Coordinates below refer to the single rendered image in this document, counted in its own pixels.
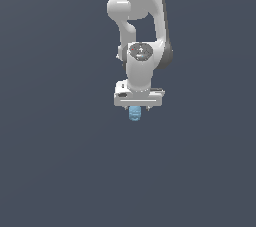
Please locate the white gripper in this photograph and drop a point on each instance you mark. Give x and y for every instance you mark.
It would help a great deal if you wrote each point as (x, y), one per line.
(138, 97)

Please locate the light blue ribbed object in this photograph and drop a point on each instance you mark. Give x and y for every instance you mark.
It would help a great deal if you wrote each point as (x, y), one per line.
(134, 113)

